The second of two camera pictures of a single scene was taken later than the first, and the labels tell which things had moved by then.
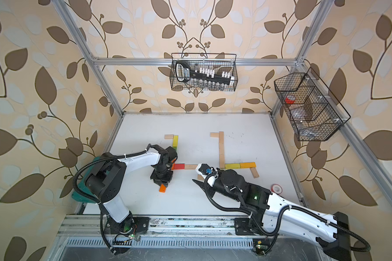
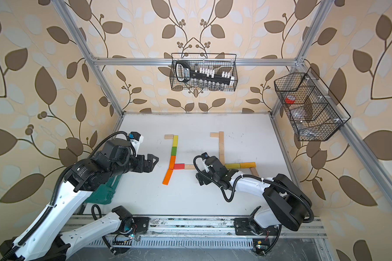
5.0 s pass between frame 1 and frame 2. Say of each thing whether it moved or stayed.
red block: stayed
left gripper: moved
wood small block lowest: stayed
